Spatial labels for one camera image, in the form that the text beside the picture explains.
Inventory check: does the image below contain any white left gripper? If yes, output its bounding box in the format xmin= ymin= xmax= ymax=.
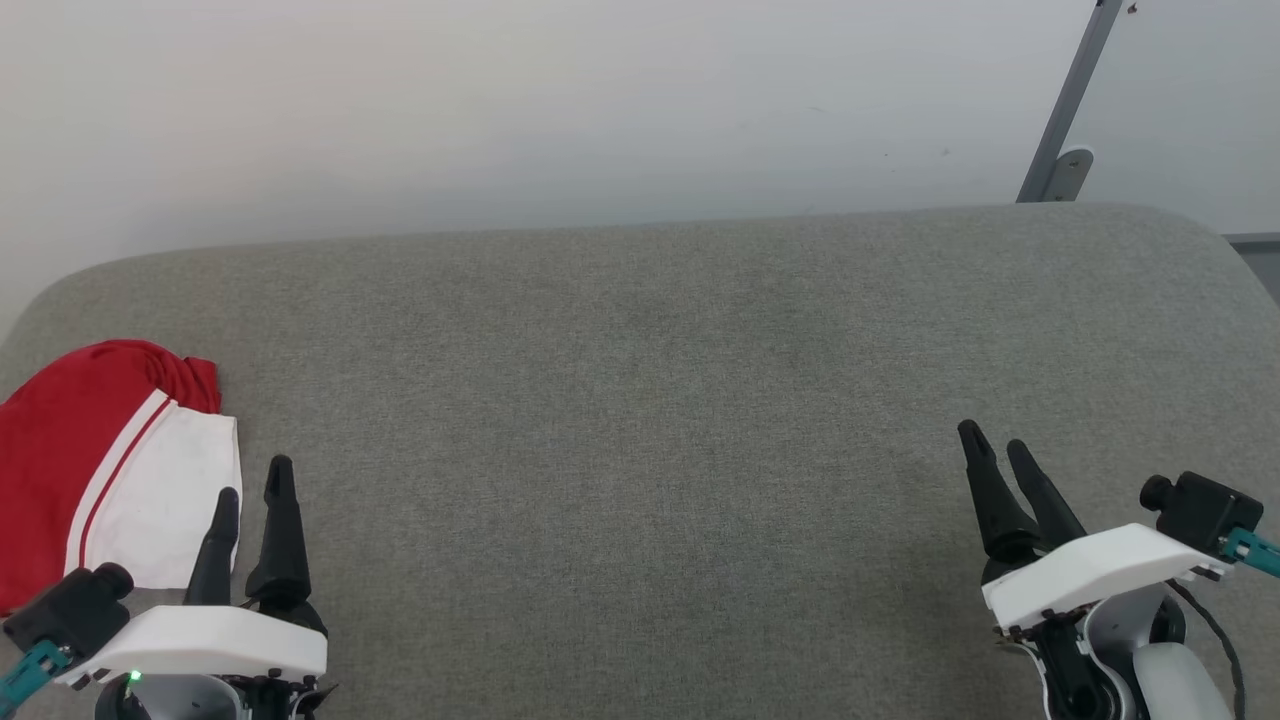
xmin=57 ymin=455 xmax=336 ymax=713

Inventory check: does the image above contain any teal camera connector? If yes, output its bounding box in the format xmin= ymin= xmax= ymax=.
xmin=0 ymin=640 xmax=73 ymax=713
xmin=1220 ymin=527 xmax=1280 ymax=579

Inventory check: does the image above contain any teal left camera connector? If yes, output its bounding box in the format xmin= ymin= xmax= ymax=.
xmin=0 ymin=640 xmax=73 ymax=713

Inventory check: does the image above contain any red and white jersey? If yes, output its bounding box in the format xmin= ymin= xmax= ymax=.
xmin=0 ymin=339 xmax=243 ymax=616

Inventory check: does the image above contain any grey fabric sofa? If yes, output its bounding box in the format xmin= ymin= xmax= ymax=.
xmin=0 ymin=202 xmax=1280 ymax=720

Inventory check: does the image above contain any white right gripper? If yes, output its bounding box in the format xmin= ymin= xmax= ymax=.
xmin=957 ymin=420 xmax=1233 ymax=633

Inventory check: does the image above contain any grey metal pole with bracket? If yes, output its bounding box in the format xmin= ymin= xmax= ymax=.
xmin=1016 ymin=0 xmax=1127 ymax=204

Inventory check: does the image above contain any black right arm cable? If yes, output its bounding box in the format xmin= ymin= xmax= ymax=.
xmin=1165 ymin=578 xmax=1248 ymax=720

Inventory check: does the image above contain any teal right camera connector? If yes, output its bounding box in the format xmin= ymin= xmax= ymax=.
xmin=1220 ymin=527 xmax=1280 ymax=579

